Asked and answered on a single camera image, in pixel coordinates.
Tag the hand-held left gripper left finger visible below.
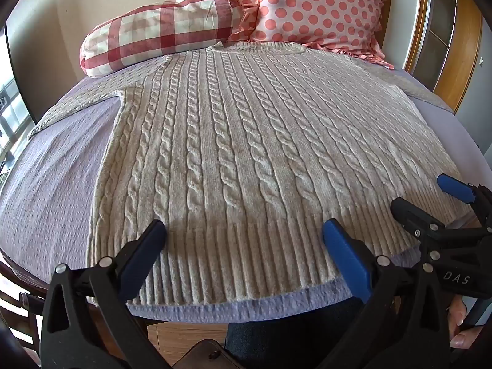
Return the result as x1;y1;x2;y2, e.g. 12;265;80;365
40;219;170;369

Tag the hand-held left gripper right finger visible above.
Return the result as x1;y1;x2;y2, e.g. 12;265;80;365
319;218;451;369

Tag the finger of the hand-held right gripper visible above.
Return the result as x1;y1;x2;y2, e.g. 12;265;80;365
390;197;448;252
437;174;492;224

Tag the cream cable-knit sweater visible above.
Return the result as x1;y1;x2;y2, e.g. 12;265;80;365
28;42;476;308

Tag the person's right hand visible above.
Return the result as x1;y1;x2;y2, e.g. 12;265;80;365
447;296;487;350

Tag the person's dark jeans leg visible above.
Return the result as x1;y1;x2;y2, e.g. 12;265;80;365
224;298;371;369

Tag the lavender bed cover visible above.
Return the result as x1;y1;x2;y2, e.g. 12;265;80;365
0;56;482;324

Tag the brown leather item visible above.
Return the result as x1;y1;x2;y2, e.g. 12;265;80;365
184;339;241;369

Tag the window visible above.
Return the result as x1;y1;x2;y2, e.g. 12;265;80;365
0;77;34;179

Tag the red plaid bolster pillow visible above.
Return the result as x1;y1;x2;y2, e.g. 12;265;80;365
79;0;245;79

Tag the pink polka dot pillow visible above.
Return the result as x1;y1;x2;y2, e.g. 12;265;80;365
227;0;395;71

